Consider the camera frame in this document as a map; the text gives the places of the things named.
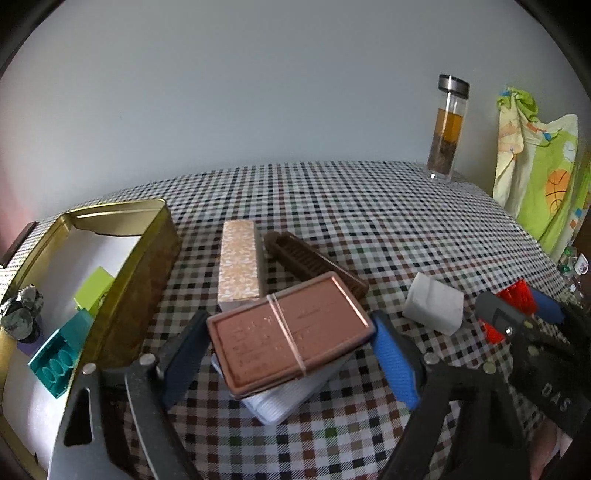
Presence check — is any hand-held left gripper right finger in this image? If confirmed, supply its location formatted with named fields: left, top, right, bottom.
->
left=370, top=309, right=534, bottom=480

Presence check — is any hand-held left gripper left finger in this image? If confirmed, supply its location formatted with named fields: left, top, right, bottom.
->
left=46, top=309, right=214, bottom=480

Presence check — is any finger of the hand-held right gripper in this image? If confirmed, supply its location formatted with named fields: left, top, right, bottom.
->
left=475, top=292, right=539, bottom=335
left=526, top=285, right=567, bottom=324

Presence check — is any red building brick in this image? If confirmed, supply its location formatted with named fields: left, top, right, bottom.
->
left=481, top=278, right=539, bottom=345

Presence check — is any small white box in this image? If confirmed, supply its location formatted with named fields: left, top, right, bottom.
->
left=402, top=272, right=464, bottom=334

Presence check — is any gold tin box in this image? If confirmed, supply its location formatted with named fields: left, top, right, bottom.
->
left=0, top=198, right=182, bottom=476

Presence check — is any white patterned box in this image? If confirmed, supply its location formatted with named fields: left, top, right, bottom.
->
left=217, top=220, right=267, bottom=313

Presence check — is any copper-coloured box with rubber band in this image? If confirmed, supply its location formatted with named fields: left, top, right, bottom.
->
left=206, top=271, right=376, bottom=400

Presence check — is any clear plastic box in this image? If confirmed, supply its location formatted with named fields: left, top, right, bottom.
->
left=211, top=348, right=357, bottom=426

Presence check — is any green building brick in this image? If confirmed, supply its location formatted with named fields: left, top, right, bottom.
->
left=73, top=266, right=116, bottom=319

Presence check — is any cyan building block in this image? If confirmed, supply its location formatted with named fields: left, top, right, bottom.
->
left=28, top=309, right=93, bottom=399

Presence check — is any brown comb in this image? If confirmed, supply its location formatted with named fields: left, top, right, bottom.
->
left=263, top=230, right=369, bottom=302

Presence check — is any purple block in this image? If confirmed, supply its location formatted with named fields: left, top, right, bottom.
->
left=16, top=322, right=43, bottom=345

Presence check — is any grey wrapper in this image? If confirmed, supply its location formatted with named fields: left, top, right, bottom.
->
left=0, top=285, right=45, bottom=342

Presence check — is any white paper liner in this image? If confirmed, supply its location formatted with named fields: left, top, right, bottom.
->
left=0, top=228, right=144, bottom=467

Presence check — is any green printed cloth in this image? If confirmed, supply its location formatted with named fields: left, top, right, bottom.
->
left=492, top=86, right=581, bottom=260

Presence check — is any checked tablecloth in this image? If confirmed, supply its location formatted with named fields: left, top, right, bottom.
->
left=0, top=159, right=591, bottom=480

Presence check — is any glass tea bottle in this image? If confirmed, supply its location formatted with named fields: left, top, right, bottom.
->
left=427, top=74, right=471, bottom=182

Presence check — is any dark flat phone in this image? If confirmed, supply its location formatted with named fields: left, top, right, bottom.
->
left=0, top=222, right=38, bottom=267

